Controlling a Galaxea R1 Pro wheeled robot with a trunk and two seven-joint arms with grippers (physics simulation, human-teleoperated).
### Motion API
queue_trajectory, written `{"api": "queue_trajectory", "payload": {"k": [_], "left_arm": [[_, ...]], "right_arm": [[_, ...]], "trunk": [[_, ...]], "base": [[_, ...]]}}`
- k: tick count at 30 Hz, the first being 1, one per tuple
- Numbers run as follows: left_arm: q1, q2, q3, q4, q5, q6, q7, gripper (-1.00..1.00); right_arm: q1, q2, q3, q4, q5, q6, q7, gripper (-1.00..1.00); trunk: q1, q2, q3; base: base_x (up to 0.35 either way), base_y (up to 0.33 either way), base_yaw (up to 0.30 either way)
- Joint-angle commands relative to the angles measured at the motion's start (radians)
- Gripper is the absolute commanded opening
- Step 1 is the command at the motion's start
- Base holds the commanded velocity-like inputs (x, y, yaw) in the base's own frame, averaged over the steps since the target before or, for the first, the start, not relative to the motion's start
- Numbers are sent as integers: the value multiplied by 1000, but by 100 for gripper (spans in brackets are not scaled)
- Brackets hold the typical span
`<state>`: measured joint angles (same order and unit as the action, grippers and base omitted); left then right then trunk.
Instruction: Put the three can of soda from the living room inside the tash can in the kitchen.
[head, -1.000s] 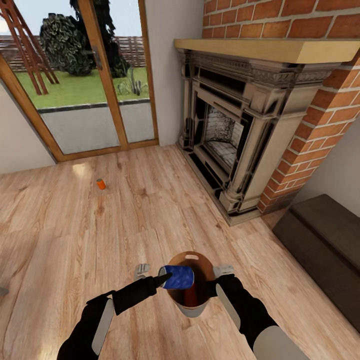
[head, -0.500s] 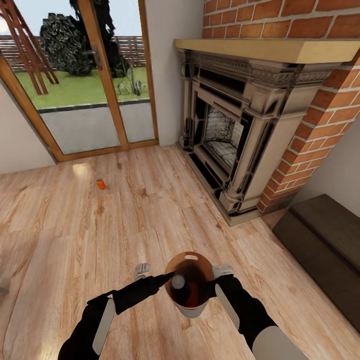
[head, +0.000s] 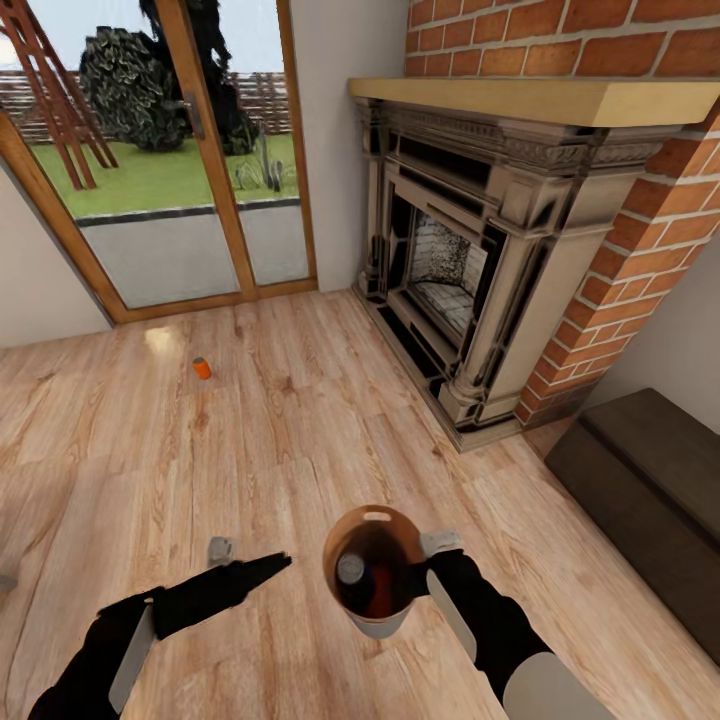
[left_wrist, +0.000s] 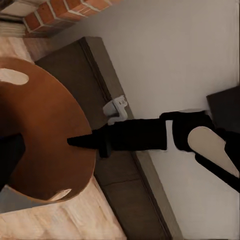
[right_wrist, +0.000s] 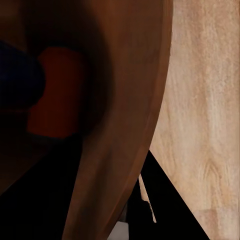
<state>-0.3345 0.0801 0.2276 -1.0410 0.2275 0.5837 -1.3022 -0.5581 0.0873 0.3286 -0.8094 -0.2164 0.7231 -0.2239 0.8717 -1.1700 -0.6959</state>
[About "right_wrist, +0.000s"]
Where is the can of soda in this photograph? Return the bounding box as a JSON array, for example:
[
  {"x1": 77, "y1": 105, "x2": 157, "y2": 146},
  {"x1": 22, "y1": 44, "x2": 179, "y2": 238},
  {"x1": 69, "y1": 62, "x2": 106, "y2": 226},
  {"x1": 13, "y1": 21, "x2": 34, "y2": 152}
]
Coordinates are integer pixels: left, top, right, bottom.
[
  {"x1": 26, "y1": 44, "x2": 90, "y2": 146},
  {"x1": 0, "y1": 40, "x2": 45, "y2": 110}
]

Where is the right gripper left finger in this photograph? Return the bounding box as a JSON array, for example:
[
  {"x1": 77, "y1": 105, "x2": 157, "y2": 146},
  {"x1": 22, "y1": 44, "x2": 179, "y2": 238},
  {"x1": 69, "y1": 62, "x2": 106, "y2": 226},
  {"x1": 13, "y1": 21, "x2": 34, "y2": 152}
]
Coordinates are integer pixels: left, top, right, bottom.
[{"x1": 0, "y1": 133, "x2": 83, "y2": 240}]

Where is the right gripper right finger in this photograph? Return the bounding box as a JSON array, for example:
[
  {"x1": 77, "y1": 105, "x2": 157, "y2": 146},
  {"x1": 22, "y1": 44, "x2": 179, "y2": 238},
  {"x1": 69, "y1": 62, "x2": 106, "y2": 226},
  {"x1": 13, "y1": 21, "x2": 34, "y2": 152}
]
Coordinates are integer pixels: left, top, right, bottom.
[{"x1": 127, "y1": 150, "x2": 210, "y2": 240}]

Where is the trash can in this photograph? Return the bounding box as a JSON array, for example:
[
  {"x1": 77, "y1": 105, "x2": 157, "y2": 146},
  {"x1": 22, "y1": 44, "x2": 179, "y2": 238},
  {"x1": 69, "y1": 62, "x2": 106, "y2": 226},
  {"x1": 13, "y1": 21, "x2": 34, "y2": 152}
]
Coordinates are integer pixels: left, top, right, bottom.
[{"x1": 0, "y1": 0, "x2": 173, "y2": 240}]

